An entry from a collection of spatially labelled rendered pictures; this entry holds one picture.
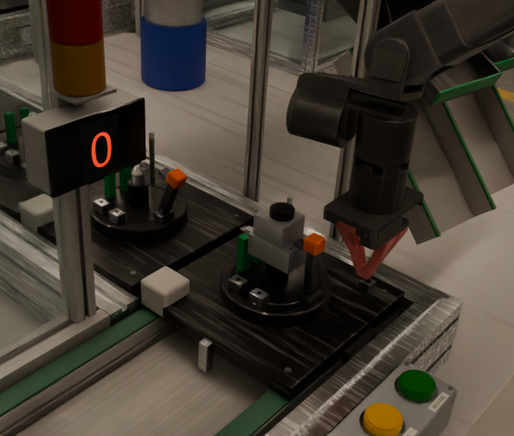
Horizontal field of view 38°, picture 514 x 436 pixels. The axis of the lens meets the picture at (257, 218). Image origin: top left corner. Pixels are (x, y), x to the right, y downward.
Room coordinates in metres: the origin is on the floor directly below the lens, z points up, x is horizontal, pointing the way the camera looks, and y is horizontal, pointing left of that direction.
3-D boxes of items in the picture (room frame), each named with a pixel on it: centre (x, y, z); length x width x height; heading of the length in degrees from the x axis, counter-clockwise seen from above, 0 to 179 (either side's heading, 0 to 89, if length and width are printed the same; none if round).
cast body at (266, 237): (0.76, -0.02, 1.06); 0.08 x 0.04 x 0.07; 52
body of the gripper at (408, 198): (0.68, -0.12, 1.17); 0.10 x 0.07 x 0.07; 142
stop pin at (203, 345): (0.65, 0.05, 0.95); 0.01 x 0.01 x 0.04; 52
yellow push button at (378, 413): (0.55, -0.15, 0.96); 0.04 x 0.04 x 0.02
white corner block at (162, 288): (0.73, 0.11, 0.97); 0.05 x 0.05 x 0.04; 52
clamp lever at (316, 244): (0.72, -0.06, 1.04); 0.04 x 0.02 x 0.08; 52
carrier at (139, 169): (0.91, 0.17, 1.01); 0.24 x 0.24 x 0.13; 52
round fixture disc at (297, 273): (0.75, -0.03, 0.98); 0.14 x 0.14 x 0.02
